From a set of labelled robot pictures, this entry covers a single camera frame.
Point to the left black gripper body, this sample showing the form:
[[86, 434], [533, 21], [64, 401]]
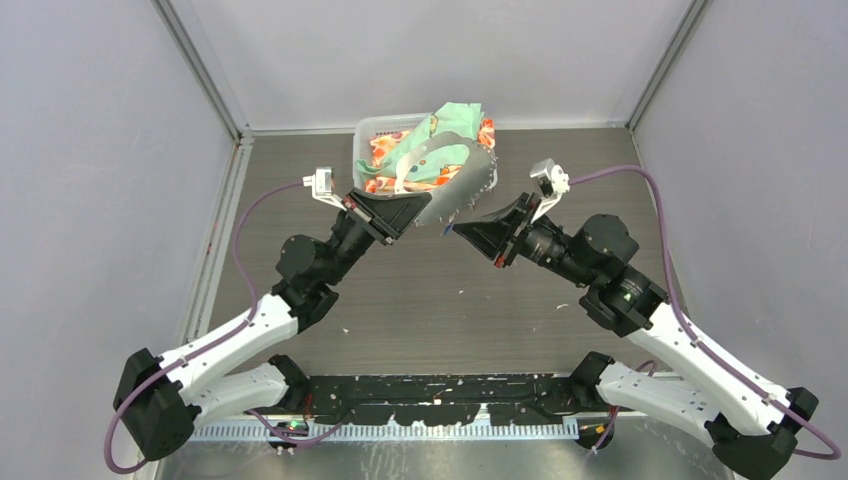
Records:
[[359, 216]]

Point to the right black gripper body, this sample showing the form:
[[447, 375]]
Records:
[[517, 238]]

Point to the perforated metal key plate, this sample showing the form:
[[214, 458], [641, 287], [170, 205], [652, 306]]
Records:
[[462, 191]]

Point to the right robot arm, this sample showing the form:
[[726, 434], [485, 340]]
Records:
[[749, 423]]

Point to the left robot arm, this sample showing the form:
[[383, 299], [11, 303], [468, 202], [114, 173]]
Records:
[[161, 400]]

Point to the orange patterned cloth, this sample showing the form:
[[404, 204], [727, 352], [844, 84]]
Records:
[[424, 169]]

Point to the white perforated plastic basket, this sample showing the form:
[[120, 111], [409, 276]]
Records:
[[375, 137]]

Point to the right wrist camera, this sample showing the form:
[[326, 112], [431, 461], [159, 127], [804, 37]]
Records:
[[553, 183]]

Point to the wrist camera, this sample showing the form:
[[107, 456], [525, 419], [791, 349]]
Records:
[[553, 183], [321, 184]]

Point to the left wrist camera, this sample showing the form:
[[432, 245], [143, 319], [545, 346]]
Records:
[[321, 184]]

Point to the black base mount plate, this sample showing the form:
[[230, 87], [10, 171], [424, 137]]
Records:
[[439, 399]]

